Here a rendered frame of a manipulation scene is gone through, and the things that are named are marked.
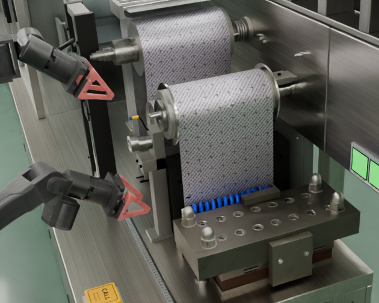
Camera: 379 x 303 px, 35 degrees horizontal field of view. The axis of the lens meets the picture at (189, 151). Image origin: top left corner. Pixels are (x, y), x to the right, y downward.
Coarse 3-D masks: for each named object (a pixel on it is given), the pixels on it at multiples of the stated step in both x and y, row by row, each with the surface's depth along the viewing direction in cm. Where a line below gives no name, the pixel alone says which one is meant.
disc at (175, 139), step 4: (160, 84) 138; (164, 84) 135; (160, 88) 139; (164, 88) 136; (168, 88) 133; (168, 92) 133; (168, 96) 134; (172, 96) 132; (172, 100) 132; (172, 104) 132; (176, 108) 132; (176, 112) 131; (176, 116) 132; (176, 120) 132; (176, 124) 133; (176, 128) 133; (176, 132) 134; (176, 136) 135; (168, 140) 142; (172, 140) 139; (176, 140) 136; (172, 144) 140; (176, 144) 138
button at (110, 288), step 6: (96, 288) 136; (102, 288) 135; (108, 288) 135; (114, 288) 135; (90, 294) 134; (96, 294) 134; (102, 294) 134; (108, 294) 133; (114, 294) 133; (90, 300) 132; (96, 300) 132; (102, 300) 132; (108, 300) 132; (114, 300) 132; (120, 300) 132
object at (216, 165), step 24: (192, 144) 137; (216, 144) 139; (240, 144) 141; (264, 144) 144; (192, 168) 139; (216, 168) 142; (240, 168) 144; (264, 168) 147; (192, 192) 142; (216, 192) 145
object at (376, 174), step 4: (372, 164) 121; (376, 164) 119; (372, 168) 121; (376, 168) 120; (372, 172) 121; (376, 172) 120; (372, 176) 121; (376, 176) 120; (372, 180) 122; (376, 180) 121; (372, 184) 122; (376, 184) 121
